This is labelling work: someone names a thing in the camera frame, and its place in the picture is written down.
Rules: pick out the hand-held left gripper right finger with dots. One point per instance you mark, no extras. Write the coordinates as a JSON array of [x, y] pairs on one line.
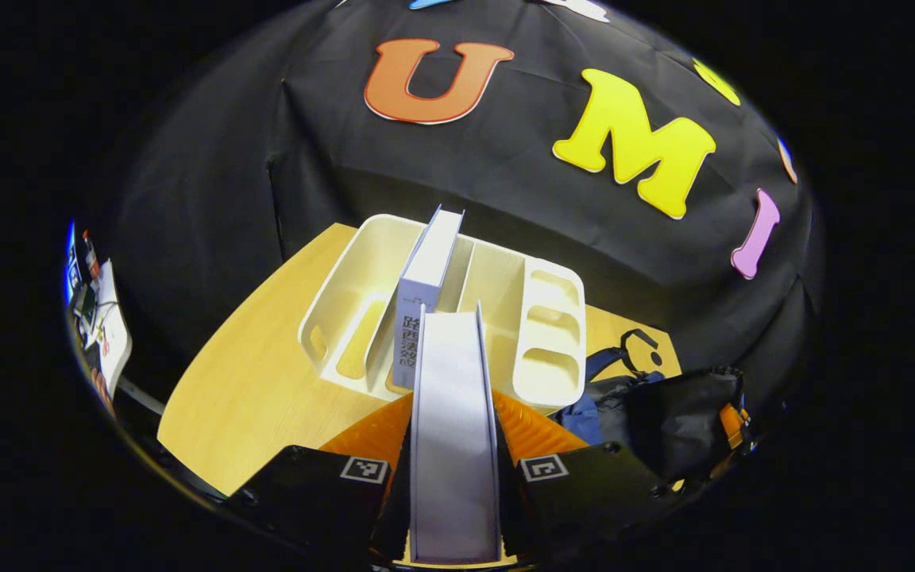
[[584, 492]]

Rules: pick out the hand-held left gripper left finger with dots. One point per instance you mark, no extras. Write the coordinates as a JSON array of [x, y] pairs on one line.
[[322, 500]]

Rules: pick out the blue schoolbag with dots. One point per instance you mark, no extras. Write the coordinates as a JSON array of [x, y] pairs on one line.
[[680, 429]]

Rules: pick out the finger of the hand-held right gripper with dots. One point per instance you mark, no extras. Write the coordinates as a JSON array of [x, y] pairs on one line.
[[731, 425]]

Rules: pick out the white cover book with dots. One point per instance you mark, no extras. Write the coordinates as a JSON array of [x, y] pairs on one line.
[[453, 437]]

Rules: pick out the white plastic bookshelf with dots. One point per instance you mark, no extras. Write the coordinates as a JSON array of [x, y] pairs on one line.
[[537, 334]]

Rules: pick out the small white table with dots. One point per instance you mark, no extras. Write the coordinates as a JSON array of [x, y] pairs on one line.
[[112, 334]]

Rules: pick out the black backdrop cloth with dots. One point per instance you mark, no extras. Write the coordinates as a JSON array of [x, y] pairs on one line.
[[426, 175]]

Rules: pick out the grey-purple cover book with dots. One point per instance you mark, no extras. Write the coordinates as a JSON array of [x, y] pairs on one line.
[[430, 262]]

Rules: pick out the red bottle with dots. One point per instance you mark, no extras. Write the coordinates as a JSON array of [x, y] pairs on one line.
[[90, 253]]

